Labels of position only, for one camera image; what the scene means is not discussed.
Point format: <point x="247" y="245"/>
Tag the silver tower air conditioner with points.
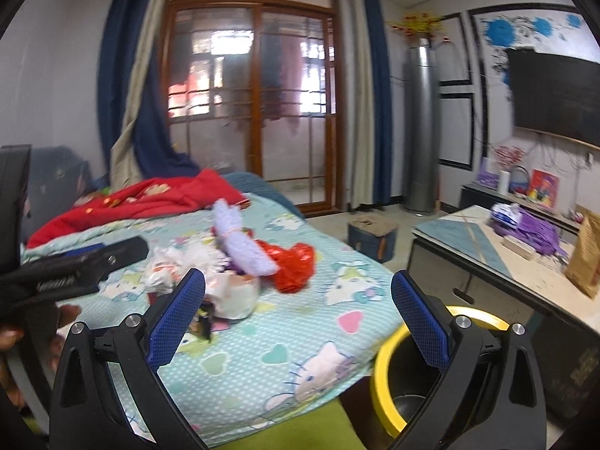
<point x="422" y="129"/>

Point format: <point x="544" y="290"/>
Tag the white blue tissue pack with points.
<point x="508" y="215"/>

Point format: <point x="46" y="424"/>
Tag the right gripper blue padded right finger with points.
<point x="427" y="320"/>

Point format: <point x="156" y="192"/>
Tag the blue storage stool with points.
<point x="373" y="235"/>

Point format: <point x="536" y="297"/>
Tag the coffee table with drawers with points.
<point x="459" y="259"/>

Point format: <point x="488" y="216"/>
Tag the white paper trash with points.
<point x="233" y="293"/>

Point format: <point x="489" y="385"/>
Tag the white power strip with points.
<point x="519" y="247"/>

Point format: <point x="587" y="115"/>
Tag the black wall television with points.
<point x="555" y="95"/>

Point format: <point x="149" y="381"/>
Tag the colourful framed picture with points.
<point x="543" y="188"/>

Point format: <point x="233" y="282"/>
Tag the blue beige right curtain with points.
<point x="368" y="107"/>

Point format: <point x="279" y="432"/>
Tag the red plastic bag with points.
<point x="296" y="266"/>

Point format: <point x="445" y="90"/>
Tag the Hello Kitty bed sheet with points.
<point x="293" y="353"/>

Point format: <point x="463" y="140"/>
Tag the white foam net bundle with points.
<point x="240" y="247"/>

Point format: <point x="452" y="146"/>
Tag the purple bag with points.
<point x="535" y="232"/>

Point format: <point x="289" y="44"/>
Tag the red blanket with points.
<point x="152" y="198"/>

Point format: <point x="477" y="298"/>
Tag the brown paper bag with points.
<point x="583" y="268"/>

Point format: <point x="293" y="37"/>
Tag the wooden glass sliding door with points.
<point x="251" y="87"/>

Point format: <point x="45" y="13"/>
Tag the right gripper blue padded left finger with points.
<point x="177" y="310"/>

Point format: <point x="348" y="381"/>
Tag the black tv cabinet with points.
<point x="475" y="194"/>

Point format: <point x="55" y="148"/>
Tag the yellow rimmed black trash bin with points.
<point x="462" y="407"/>

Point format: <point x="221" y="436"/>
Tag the white vase with red flowers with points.
<point x="506" y="157"/>

